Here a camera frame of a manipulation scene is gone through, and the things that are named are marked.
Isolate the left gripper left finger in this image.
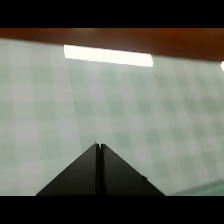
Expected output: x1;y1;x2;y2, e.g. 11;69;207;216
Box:
35;142;101;197

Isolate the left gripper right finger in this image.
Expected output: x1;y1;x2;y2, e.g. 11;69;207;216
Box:
99;143;166;197

